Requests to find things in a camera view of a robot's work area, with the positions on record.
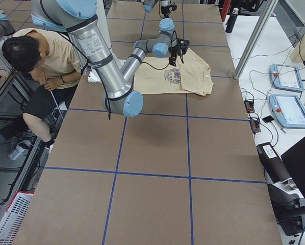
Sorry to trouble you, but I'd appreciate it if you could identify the white plastic basket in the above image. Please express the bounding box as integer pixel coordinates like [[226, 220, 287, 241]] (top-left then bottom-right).
[[0, 191, 34, 244]]

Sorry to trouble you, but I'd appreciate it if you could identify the lower blue teach pendant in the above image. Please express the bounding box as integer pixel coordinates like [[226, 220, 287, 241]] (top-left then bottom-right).
[[268, 94, 305, 129]]

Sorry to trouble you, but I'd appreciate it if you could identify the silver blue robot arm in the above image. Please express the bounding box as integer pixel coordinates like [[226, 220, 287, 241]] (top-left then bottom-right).
[[138, 0, 177, 19], [32, 1, 181, 117]]

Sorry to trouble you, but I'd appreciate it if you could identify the beige long sleeve shirt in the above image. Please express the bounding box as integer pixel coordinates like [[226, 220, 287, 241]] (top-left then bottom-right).
[[134, 49, 213, 96]]

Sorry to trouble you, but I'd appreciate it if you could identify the blue teach pendant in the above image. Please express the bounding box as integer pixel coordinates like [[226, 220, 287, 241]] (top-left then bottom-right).
[[269, 63, 304, 92], [268, 94, 305, 129]]

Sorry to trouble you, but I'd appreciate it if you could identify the person in beige shirt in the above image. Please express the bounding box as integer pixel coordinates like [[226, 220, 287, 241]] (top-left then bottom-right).
[[2, 28, 82, 152]]

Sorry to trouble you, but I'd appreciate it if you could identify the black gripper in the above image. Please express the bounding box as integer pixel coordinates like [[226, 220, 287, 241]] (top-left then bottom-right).
[[168, 43, 180, 66], [161, 4, 177, 19]]

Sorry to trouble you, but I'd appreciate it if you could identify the black water bottle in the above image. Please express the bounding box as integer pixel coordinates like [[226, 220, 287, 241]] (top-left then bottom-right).
[[225, 8, 240, 33]]

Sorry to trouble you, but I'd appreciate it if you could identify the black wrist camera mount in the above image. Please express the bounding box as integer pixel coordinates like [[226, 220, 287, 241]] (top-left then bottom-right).
[[177, 38, 190, 56]]

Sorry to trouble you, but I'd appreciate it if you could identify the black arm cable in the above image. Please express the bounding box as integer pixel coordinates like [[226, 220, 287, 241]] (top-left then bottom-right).
[[63, 29, 186, 120]]

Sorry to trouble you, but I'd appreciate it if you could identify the black box with label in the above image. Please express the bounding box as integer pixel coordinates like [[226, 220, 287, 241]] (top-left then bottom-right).
[[256, 142, 291, 183]]

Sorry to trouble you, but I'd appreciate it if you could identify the aluminium frame post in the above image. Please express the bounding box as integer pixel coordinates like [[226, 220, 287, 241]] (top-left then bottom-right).
[[233, 0, 278, 80]]

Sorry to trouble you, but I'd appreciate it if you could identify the orange black electronics board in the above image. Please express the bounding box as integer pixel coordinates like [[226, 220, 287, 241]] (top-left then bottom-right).
[[244, 100, 255, 113]]

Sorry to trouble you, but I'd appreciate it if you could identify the white power strip on floor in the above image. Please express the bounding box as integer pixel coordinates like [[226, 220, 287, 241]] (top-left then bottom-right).
[[8, 142, 30, 160]]

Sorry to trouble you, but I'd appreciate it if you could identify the upper blue teach pendant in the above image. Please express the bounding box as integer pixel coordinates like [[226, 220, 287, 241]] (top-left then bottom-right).
[[269, 63, 304, 92]]

